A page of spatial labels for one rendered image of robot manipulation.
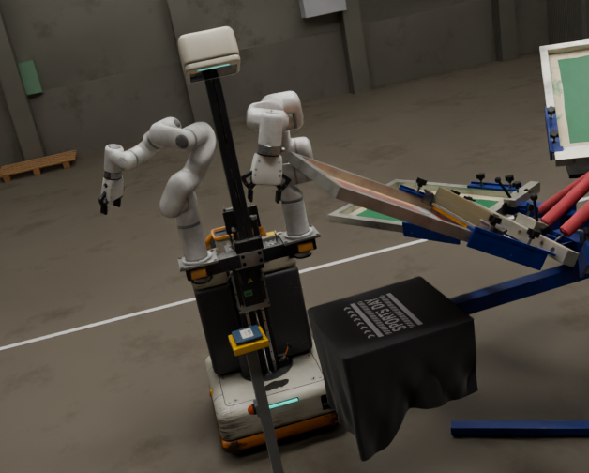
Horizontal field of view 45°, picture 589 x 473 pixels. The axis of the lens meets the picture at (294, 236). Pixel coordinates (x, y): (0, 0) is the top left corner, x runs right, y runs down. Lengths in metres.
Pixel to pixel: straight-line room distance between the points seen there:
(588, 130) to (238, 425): 2.22
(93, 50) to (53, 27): 0.67
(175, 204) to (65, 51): 9.68
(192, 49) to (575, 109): 2.05
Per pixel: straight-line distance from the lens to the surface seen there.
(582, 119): 3.88
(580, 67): 4.15
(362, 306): 2.76
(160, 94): 12.42
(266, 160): 2.35
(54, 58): 12.42
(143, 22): 12.34
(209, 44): 2.71
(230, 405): 3.60
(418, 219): 2.27
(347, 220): 3.60
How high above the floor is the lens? 2.18
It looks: 20 degrees down
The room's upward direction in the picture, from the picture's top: 11 degrees counter-clockwise
